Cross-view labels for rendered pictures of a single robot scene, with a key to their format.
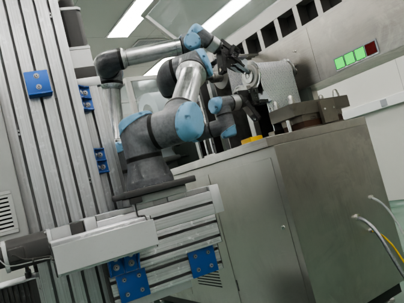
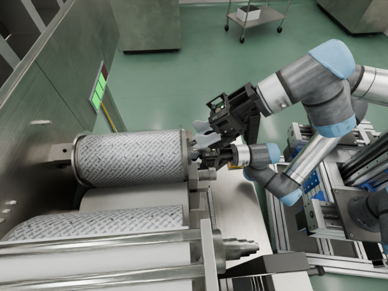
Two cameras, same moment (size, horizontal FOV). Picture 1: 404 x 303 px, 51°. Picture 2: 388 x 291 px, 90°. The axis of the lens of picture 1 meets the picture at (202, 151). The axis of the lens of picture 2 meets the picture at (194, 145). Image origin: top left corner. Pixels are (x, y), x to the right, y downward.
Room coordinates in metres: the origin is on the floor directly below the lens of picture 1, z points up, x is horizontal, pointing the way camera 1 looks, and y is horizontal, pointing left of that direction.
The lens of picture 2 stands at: (2.37, -0.17, 1.69)
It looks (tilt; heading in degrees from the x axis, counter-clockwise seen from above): 55 degrees down; 209
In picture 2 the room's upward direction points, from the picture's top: straight up
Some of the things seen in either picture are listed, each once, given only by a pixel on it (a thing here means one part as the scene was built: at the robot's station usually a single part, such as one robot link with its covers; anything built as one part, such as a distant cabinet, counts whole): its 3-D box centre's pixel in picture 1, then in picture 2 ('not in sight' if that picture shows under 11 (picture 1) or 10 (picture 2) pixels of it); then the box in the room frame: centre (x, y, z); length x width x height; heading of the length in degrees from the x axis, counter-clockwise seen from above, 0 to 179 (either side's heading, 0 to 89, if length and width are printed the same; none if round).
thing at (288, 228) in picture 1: (203, 234); not in sight; (2.94, 0.13, 0.43); 2.52 x 0.64 x 0.86; 33
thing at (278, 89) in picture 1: (282, 95); not in sight; (2.14, -0.47, 1.11); 0.23 x 0.01 x 0.18; 123
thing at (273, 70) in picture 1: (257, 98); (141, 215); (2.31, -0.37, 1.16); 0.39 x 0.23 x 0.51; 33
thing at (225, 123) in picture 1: (223, 126); (257, 170); (1.93, -0.13, 1.01); 0.11 x 0.08 x 0.11; 73
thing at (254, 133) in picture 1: (249, 115); (198, 191); (2.13, -0.28, 1.05); 0.06 x 0.05 x 0.31; 123
